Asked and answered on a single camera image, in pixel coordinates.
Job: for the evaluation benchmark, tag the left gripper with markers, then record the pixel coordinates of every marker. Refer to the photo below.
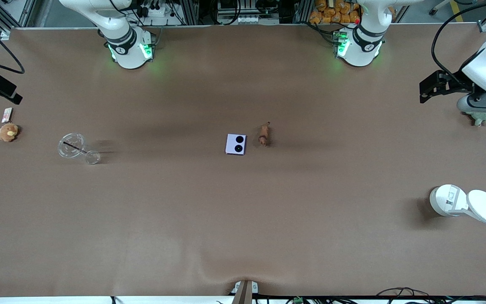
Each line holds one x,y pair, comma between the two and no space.
456,84

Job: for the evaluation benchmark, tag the brown lion statue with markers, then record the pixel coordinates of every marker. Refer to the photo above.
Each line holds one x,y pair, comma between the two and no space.
263,137

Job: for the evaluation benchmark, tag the lilac phone with black lenses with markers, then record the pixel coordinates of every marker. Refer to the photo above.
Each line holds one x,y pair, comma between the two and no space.
231,144

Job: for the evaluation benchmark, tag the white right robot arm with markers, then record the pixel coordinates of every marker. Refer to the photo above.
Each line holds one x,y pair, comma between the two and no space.
129,50

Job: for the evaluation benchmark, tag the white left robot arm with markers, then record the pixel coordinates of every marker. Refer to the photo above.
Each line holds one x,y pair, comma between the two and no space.
359,48

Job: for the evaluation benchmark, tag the small printed card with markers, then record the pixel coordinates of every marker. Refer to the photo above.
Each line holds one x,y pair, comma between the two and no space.
6,115

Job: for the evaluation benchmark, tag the brown plush toy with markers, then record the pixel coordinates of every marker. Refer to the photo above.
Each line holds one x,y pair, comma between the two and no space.
8,132

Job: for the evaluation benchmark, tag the green plush turtle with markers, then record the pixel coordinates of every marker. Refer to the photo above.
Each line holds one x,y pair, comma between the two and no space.
484,119

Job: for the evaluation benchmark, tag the clear glass measuring cup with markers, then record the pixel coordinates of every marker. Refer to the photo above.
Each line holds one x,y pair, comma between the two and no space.
74,138

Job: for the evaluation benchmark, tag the thin black stick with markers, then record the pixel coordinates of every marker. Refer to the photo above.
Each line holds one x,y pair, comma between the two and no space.
74,147

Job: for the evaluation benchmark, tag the small clear glass cup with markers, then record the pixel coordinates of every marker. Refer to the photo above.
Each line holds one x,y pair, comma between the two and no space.
92,158

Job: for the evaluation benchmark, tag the orange snack bag pile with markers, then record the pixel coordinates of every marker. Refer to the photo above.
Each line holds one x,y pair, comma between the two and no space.
331,14

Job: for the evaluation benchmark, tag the power strip with black plugs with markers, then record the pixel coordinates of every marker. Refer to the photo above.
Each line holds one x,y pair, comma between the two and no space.
154,12

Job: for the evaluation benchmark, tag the white power strip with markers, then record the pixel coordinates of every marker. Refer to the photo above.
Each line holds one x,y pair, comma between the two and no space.
247,19

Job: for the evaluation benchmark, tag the green terminal connector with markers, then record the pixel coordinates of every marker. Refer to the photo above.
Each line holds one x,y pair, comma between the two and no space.
298,300

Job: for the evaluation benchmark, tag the grey table clamp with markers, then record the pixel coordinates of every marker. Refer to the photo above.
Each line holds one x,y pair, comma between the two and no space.
245,293

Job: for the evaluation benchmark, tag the aluminium frame post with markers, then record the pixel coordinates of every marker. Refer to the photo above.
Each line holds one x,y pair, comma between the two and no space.
304,12
190,12

